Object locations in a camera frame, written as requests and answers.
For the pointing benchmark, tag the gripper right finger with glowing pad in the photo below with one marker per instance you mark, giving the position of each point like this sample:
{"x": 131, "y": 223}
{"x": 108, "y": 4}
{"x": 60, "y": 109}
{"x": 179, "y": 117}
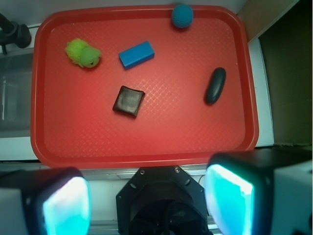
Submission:
{"x": 267, "y": 191}

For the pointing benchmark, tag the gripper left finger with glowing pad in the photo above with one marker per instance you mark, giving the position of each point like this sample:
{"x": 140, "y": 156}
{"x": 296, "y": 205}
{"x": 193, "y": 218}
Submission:
{"x": 44, "y": 202}

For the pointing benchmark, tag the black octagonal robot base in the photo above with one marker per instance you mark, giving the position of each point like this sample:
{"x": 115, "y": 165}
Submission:
{"x": 162, "y": 201}

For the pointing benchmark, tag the green fuzzy toy animal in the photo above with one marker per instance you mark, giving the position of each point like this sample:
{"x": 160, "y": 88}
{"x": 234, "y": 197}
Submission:
{"x": 82, "y": 54}

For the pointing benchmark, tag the black oval stone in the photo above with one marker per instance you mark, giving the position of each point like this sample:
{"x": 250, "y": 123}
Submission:
{"x": 215, "y": 86}

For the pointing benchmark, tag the dark brown square cushion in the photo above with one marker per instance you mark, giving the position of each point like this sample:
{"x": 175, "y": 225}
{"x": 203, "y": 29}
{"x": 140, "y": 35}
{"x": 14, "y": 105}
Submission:
{"x": 128, "y": 101}

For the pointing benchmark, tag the red plastic tray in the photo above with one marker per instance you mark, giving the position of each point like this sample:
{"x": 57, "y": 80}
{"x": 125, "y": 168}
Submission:
{"x": 72, "y": 121}

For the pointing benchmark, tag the clear plastic bin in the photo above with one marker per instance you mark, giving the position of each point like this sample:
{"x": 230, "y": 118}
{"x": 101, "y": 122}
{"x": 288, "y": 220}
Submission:
{"x": 15, "y": 93}

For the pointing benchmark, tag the blue rectangular block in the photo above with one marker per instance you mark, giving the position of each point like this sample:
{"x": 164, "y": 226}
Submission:
{"x": 136, "y": 55}

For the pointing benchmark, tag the teal textured ball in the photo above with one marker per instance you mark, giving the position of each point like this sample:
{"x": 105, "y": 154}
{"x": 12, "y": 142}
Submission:
{"x": 182, "y": 16}

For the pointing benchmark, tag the black clamp mount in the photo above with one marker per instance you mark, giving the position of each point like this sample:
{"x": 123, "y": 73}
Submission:
{"x": 13, "y": 33}

